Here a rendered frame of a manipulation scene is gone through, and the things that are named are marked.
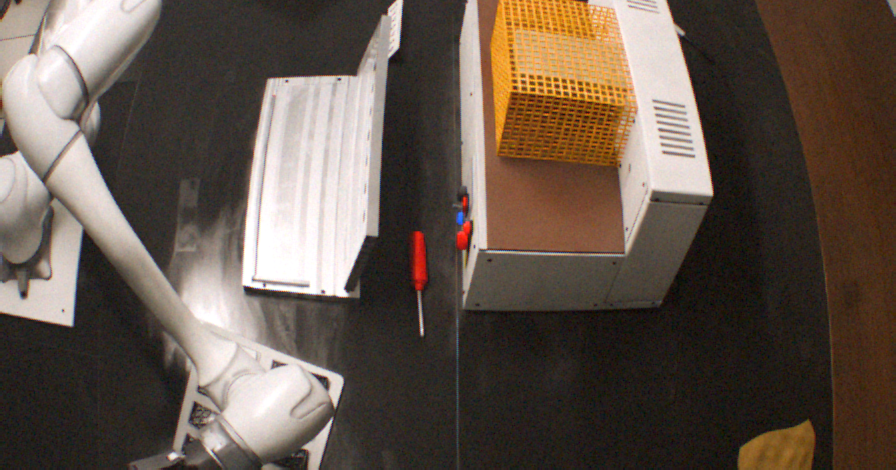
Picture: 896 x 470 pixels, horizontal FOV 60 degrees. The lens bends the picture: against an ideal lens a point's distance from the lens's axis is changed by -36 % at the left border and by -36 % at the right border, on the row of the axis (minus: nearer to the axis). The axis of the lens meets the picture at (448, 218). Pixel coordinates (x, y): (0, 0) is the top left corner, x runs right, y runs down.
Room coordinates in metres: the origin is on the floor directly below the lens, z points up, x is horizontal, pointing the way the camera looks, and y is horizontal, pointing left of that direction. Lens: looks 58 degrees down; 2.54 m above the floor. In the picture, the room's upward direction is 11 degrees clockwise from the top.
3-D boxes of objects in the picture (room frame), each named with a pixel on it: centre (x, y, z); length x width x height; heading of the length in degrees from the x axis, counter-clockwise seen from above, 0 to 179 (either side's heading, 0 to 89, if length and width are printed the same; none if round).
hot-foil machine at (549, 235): (1.06, -0.22, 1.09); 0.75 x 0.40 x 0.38; 9
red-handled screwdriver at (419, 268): (0.88, 0.02, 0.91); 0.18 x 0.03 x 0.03; 13
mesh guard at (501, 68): (1.13, -0.13, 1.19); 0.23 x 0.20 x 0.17; 9
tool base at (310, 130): (1.03, 0.25, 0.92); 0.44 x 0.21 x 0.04; 9
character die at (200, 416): (0.51, 0.33, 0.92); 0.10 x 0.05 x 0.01; 81
